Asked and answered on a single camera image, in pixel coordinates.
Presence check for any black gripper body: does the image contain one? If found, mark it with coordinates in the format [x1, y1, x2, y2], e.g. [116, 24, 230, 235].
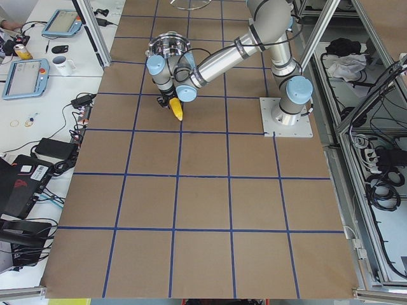
[156, 89, 178, 109]

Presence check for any yellow corn cob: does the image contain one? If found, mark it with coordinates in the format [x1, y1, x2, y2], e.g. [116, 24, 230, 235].
[169, 97, 183, 121]

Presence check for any glass pot lid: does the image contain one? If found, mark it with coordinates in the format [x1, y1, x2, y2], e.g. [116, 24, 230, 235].
[169, 0, 212, 11]

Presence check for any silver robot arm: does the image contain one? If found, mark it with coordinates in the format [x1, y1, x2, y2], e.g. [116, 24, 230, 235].
[146, 1, 313, 126]

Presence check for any white electric cooking pot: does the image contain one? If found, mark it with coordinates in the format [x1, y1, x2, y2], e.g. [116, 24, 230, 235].
[146, 31, 195, 67]

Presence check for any power strip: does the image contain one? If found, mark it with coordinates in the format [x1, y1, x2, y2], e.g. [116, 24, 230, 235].
[69, 105, 93, 145]

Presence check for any black power adapter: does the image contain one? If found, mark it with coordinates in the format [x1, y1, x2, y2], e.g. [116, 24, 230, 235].
[71, 93, 96, 109]

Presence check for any white mug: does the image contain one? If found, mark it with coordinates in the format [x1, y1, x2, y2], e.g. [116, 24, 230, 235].
[52, 55, 76, 76]

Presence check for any large black power brick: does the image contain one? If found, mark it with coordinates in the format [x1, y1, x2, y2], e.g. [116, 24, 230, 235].
[34, 138, 78, 160]

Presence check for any far blue teach pendant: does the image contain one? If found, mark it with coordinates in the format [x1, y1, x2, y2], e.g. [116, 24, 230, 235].
[42, 9, 82, 37]

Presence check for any blue teach pendant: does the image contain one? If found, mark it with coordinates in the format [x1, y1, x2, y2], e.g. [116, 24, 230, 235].
[42, 9, 82, 37]
[2, 58, 50, 100]

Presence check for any near blue teach pendant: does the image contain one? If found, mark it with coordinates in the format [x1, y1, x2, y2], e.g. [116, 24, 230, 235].
[2, 58, 50, 100]

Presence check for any yellow drink can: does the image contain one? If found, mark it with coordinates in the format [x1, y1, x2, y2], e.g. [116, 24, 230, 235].
[13, 44, 33, 60]

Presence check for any black laptop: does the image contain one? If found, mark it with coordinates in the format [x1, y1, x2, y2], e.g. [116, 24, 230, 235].
[1, 154, 53, 219]

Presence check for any black cloth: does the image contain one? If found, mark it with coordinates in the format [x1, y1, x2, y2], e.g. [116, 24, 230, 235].
[326, 37, 361, 57]

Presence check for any white crumpled cloth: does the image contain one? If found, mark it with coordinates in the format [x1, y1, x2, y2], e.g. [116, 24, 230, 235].
[327, 55, 366, 81]

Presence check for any black device on stand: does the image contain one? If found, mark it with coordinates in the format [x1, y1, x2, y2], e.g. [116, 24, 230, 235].
[1, 219, 57, 273]

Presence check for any aluminium frame post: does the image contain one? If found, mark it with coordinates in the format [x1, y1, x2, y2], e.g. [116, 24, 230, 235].
[72, 0, 111, 69]

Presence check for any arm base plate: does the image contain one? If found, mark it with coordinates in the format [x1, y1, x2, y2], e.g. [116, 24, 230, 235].
[259, 97, 313, 138]

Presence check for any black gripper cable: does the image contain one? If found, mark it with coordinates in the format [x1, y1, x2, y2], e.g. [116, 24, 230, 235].
[173, 18, 305, 83]

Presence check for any coiled black cable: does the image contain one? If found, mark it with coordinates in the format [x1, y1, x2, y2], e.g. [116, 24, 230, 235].
[365, 171, 404, 211]

